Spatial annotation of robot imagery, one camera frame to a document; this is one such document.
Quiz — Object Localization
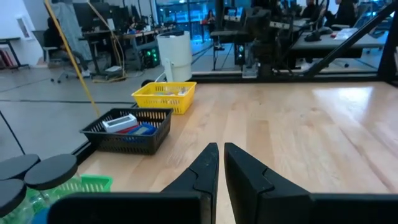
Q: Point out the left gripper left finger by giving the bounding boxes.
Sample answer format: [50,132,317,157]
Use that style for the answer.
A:
[46,142,220,224]

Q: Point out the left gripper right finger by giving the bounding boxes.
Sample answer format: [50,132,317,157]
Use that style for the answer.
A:
[223,142,398,224]

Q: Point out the blue digital thermometer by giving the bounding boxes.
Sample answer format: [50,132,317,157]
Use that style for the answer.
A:
[126,122,158,136]

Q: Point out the red digital thermometer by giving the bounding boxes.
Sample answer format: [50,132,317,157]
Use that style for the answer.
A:
[115,123,141,135]

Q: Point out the white digital thermometer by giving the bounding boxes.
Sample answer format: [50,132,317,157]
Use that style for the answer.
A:
[101,113,139,134]

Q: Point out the hourglass with blue sand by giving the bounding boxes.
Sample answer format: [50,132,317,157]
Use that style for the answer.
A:
[0,153,51,224]

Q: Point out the black plastic basket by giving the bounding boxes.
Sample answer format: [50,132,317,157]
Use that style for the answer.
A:
[79,107,174,156]

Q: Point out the yellow plastic basket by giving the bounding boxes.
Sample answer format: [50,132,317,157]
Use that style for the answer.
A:
[131,81,198,115]

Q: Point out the green plastic basket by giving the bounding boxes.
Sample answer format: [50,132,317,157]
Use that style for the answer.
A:
[0,174,113,224]

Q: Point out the black computer green lights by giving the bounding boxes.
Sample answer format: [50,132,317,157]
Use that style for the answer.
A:
[141,45,162,68]

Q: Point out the black computer tower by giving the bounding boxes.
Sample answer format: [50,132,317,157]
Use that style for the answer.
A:
[235,42,248,66]

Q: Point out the white cylindrical air purifier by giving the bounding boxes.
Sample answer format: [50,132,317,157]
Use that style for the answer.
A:
[155,30,193,83]

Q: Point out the person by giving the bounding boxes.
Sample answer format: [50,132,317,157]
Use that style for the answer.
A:
[42,17,65,50]
[205,9,218,25]
[334,0,359,28]
[300,0,318,19]

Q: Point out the grey desk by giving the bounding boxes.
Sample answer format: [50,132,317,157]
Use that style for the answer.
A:
[289,27,388,60]

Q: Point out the grey cloth cover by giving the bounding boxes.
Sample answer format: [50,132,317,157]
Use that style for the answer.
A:
[58,2,85,58]

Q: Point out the silver arm base bracket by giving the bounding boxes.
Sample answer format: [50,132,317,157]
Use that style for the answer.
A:
[241,63,259,79]

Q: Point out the yellow hanging cable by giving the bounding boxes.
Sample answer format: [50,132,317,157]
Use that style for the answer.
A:
[42,0,101,118]

